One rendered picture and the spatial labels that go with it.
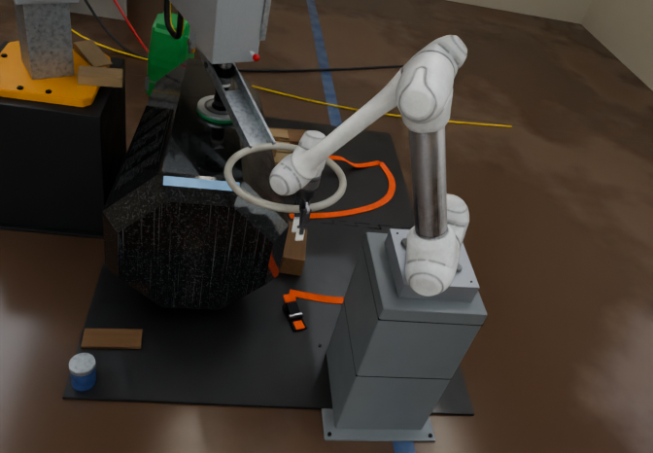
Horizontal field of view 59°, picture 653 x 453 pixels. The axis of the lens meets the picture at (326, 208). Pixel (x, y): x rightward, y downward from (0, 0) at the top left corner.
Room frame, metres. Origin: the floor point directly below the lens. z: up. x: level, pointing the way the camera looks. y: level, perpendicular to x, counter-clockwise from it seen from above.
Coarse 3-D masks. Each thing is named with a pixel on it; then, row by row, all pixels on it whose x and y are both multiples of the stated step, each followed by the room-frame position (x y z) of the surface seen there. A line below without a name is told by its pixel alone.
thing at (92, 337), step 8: (88, 336) 1.51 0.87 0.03; (96, 336) 1.52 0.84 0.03; (104, 336) 1.53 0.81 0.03; (112, 336) 1.54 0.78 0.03; (120, 336) 1.56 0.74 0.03; (128, 336) 1.57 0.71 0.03; (136, 336) 1.58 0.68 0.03; (88, 344) 1.48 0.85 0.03; (96, 344) 1.49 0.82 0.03; (104, 344) 1.50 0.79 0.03; (112, 344) 1.51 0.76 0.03; (120, 344) 1.52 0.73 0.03; (128, 344) 1.53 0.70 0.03; (136, 344) 1.54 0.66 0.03
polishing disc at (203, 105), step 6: (210, 96) 2.43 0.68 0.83; (198, 102) 2.35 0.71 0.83; (204, 102) 2.37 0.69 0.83; (210, 102) 2.38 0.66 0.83; (198, 108) 2.30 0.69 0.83; (204, 108) 2.32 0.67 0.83; (210, 108) 2.33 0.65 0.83; (204, 114) 2.27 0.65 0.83; (210, 114) 2.28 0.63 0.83; (216, 114) 2.29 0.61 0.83; (222, 114) 2.30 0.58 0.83; (222, 120) 2.27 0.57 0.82; (228, 120) 2.29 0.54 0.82
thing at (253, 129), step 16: (208, 64) 2.36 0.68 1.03; (240, 80) 2.34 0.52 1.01; (224, 96) 2.21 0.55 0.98; (240, 96) 2.30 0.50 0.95; (240, 112) 2.21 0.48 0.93; (256, 112) 2.21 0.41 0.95; (240, 128) 2.07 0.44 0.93; (256, 128) 2.15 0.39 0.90; (256, 144) 2.07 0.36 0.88; (272, 144) 2.07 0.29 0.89
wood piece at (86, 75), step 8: (80, 72) 2.34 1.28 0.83; (88, 72) 2.36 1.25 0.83; (96, 72) 2.38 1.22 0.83; (104, 72) 2.40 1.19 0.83; (112, 72) 2.42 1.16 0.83; (120, 72) 2.44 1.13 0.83; (80, 80) 2.32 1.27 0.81; (88, 80) 2.33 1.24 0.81; (96, 80) 2.34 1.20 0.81; (104, 80) 2.36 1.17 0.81; (112, 80) 2.37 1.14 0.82; (120, 80) 2.38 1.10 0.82
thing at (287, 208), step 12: (264, 144) 2.06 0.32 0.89; (276, 144) 2.08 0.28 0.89; (288, 144) 2.10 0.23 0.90; (240, 156) 1.94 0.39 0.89; (228, 168) 1.81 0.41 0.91; (336, 168) 1.99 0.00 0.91; (228, 180) 1.74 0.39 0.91; (240, 192) 1.67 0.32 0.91; (336, 192) 1.81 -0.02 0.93; (264, 204) 1.64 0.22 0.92; (276, 204) 1.64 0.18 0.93; (288, 204) 1.66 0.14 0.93; (312, 204) 1.69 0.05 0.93; (324, 204) 1.71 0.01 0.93
